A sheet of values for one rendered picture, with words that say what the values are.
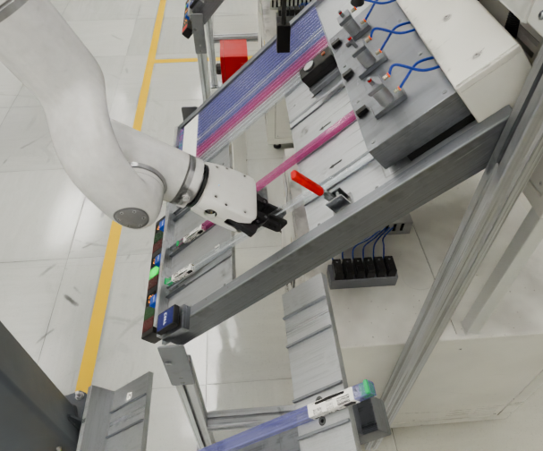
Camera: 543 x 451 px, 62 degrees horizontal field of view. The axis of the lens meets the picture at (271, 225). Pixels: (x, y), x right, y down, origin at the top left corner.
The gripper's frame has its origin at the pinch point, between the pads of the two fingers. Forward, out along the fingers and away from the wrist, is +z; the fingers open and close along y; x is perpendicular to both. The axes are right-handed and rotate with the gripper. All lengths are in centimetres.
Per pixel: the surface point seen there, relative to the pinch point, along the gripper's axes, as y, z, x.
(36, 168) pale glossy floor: 125, -38, 147
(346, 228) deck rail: -9.4, 4.3, -12.4
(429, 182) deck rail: -8.7, 8.2, -25.5
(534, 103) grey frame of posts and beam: -11.2, 5.8, -41.5
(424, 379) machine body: -11, 61, 21
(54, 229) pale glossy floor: 82, -22, 133
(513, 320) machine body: -6, 62, -5
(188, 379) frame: -16.3, 2.8, 36.0
